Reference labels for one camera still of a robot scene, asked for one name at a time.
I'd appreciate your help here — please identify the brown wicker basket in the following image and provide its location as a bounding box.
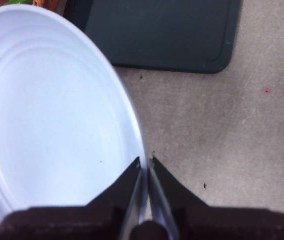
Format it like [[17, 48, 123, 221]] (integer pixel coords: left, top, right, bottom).
[[33, 0, 69, 16]]

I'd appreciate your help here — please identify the light blue round plate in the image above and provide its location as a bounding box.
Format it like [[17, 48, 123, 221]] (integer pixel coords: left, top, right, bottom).
[[0, 3, 149, 238]]

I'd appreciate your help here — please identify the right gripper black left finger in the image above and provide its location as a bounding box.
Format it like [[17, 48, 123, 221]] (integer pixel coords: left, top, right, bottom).
[[0, 156, 143, 240]]

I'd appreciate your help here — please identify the dark green cutting board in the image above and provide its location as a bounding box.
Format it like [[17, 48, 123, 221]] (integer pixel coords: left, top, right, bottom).
[[64, 0, 242, 75]]

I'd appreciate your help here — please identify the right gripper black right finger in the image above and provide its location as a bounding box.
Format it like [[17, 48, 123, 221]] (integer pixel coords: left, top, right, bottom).
[[148, 156, 284, 240]]

